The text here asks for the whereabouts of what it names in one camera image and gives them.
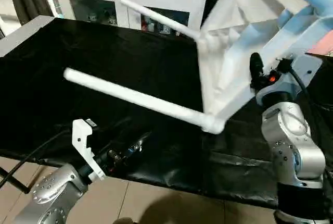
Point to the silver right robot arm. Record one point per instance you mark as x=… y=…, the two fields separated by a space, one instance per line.
x=294 y=151

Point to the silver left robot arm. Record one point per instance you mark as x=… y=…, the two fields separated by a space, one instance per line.
x=49 y=198

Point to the pink printed pillow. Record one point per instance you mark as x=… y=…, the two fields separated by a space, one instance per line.
x=325 y=50

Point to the black work mat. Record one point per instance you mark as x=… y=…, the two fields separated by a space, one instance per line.
x=104 y=52

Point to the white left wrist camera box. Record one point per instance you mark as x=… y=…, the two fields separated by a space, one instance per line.
x=86 y=146

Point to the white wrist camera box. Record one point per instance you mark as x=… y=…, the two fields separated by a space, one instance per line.
x=307 y=67
x=86 y=146

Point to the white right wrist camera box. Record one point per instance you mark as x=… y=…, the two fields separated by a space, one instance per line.
x=307 y=67

